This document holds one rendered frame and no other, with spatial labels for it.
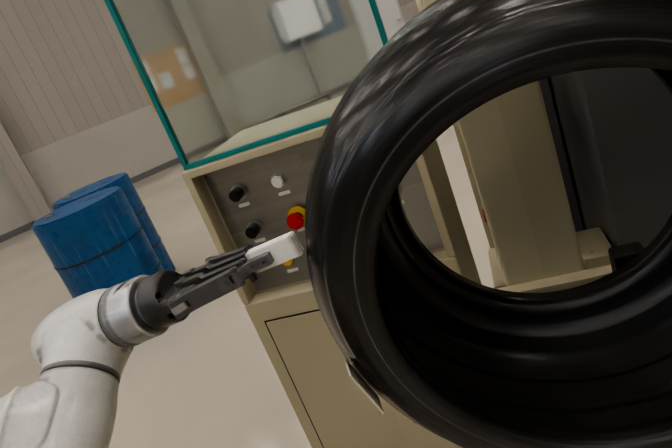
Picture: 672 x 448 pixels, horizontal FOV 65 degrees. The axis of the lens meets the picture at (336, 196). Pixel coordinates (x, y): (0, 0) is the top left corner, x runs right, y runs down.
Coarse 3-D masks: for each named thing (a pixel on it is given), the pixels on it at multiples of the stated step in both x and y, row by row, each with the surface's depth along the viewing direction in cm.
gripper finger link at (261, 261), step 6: (252, 258) 67; (258, 258) 65; (264, 258) 65; (270, 258) 66; (246, 264) 66; (252, 264) 66; (258, 264) 66; (264, 264) 65; (270, 264) 65; (240, 270) 65; (246, 270) 66; (252, 270) 66; (234, 276) 65; (240, 276) 65; (246, 276) 66
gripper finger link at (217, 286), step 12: (216, 276) 66; (228, 276) 65; (192, 288) 66; (204, 288) 65; (216, 288) 65; (228, 288) 65; (180, 300) 65; (192, 300) 66; (204, 300) 66; (180, 312) 66
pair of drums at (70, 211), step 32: (96, 192) 394; (128, 192) 429; (64, 224) 340; (96, 224) 347; (128, 224) 366; (64, 256) 347; (96, 256) 349; (128, 256) 361; (160, 256) 445; (96, 288) 354
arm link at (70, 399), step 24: (48, 384) 66; (72, 384) 67; (96, 384) 68; (0, 408) 63; (24, 408) 63; (48, 408) 64; (72, 408) 65; (96, 408) 66; (0, 432) 61; (24, 432) 62; (48, 432) 62; (72, 432) 63; (96, 432) 65
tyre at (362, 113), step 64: (448, 0) 47; (512, 0) 43; (576, 0) 41; (640, 0) 39; (384, 64) 48; (448, 64) 44; (512, 64) 42; (576, 64) 41; (640, 64) 40; (384, 128) 46; (320, 192) 52; (384, 192) 48; (320, 256) 54; (384, 256) 79; (640, 256) 76; (384, 320) 54; (448, 320) 81; (512, 320) 80; (576, 320) 78; (640, 320) 75; (384, 384) 57; (448, 384) 70; (512, 384) 73; (576, 384) 71; (640, 384) 67
